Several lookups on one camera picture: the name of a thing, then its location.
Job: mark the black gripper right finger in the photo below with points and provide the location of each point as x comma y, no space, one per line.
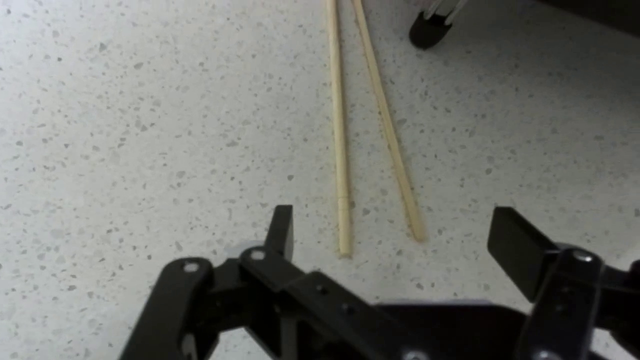
567,301

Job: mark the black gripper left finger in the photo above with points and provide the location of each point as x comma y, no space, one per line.
186,306

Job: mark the light wooden stick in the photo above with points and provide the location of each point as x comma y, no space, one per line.
391,133
339,133

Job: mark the black silver coffee maker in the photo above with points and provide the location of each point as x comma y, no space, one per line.
600,12

